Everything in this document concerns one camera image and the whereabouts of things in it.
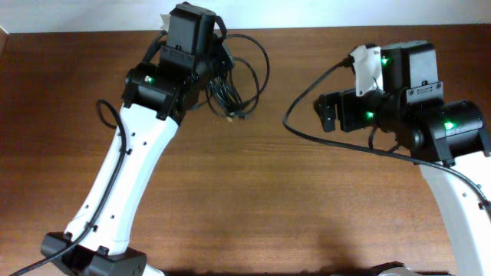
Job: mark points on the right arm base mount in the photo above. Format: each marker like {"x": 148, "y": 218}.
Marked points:
{"x": 392, "y": 269}

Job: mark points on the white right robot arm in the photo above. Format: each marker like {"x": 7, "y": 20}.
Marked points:
{"x": 397, "y": 90}

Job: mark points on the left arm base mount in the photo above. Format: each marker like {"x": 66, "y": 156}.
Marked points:
{"x": 152, "y": 271}

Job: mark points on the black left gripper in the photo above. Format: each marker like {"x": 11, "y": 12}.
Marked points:
{"x": 227, "y": 58}

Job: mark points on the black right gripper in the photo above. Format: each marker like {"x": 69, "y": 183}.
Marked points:
{"x": 350, "y": 103}

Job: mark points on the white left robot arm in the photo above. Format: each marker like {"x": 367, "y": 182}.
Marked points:
{"x": 158, "y": 92}

